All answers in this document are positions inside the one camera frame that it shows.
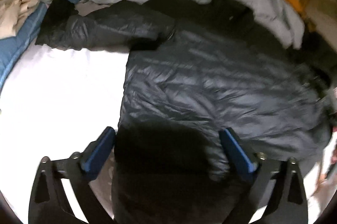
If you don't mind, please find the black puffer jacket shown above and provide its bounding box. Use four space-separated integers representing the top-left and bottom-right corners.
37 0 332 223

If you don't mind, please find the beige crumpled cloth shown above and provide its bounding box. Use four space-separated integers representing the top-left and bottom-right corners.
0 0 39 39

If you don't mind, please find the blue quilt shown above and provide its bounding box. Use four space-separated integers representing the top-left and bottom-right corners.
0 0 86 93

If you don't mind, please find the black clothes pile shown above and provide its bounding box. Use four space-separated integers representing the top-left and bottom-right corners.
286 31 336 88

